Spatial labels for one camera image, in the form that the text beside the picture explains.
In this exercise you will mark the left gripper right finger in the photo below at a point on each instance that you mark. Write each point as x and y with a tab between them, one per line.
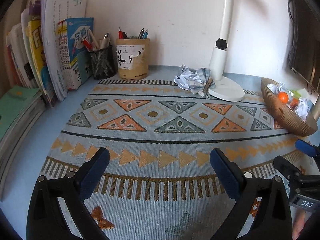
273	218

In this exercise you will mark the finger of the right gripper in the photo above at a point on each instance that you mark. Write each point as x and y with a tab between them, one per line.
310	150
288	170

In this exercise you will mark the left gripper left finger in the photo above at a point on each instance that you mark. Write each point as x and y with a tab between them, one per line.
45	218

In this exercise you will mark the white paper ball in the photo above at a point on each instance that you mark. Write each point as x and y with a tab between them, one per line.
301	110

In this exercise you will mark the gold ribbed bowl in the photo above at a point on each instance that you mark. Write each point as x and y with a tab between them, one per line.
285	116

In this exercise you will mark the orange mandarin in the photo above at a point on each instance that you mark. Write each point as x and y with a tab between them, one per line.
283	97

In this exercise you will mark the orange red snack bag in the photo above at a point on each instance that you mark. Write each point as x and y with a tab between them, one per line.
294	102

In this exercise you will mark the right hand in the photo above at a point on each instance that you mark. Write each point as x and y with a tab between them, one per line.
298	223

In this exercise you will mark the black monitor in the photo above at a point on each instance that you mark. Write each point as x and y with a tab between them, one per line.
303	57

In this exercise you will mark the white desk lamp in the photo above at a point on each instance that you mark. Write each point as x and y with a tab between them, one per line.
225	88

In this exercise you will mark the green flat book stack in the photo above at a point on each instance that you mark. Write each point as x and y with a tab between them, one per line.
20	109

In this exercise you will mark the crumpled plaid paper pile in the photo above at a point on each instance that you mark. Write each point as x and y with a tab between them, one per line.
197	81

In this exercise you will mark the patterned woven table mat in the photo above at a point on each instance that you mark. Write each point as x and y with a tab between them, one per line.
159	183

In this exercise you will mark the black mesh pen cup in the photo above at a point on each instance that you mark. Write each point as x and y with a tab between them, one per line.
102	63

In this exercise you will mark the upright stack of books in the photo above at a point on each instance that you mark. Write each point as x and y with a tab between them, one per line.
47	47

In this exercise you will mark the bamboo pen holder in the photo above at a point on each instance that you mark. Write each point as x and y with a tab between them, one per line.
133	58

